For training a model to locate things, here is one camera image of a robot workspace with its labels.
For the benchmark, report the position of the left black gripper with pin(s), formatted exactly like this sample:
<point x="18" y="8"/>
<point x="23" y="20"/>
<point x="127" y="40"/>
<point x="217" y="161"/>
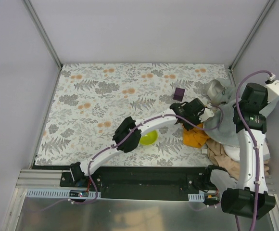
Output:
<point x="190" y="123"/>

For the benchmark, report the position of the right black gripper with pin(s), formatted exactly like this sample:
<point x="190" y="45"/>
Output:
<point x="237" y="106"/>

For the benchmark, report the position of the orange cloth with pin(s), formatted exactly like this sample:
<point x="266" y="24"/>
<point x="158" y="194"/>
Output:
<point x="195" y="137"/>

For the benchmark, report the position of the grey sweatshirt cloth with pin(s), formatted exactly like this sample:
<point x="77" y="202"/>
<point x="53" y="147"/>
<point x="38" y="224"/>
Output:
<point x="225" y="133"/>

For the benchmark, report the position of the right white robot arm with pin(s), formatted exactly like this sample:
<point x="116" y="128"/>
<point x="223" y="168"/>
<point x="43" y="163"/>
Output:
<point x="249" y="198"/>

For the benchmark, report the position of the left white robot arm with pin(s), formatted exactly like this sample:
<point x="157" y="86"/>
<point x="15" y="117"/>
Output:
<point x="127" y="136"/>

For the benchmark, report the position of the beige cloth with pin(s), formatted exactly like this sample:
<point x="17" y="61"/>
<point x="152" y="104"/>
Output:
<point x="218" y="156"/>

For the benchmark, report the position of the purple cube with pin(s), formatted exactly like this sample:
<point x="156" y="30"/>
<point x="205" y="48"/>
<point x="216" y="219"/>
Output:
<point x="179" y="94"/>

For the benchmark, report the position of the yellow-green bowl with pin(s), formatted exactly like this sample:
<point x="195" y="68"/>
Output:
<point x="149" y="138"/>

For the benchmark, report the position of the white towel grey trim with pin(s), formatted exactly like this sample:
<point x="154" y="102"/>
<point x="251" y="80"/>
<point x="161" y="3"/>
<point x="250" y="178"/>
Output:
<point x="235" y="151"/>

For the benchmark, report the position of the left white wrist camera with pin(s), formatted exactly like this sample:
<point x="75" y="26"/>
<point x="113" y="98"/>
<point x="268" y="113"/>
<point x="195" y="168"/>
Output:
<point x="207" y="113"/>

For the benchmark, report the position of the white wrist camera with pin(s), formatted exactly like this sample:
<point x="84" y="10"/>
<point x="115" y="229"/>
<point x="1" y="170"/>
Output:
<point x="207" y="113"/>
<point x="272" y="85"/>

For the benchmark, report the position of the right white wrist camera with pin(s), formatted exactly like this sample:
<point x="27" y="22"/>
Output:
<point x="272" y="85"/>

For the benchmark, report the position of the right aluminium frame post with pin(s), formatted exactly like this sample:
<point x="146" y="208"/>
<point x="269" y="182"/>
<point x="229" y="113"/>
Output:
<point x="252" y="33"/>

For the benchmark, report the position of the aluminium frame post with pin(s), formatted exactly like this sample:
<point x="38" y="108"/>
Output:
<point x="42" y="32"/>
<point x="252" y="33"/>

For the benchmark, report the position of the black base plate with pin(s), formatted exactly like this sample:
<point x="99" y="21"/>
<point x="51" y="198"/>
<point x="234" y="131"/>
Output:
<point x="144" y="183"/>

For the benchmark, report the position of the left aluminium frame post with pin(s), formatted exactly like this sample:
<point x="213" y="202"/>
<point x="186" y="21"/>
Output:
<point x="42" y="32"/>

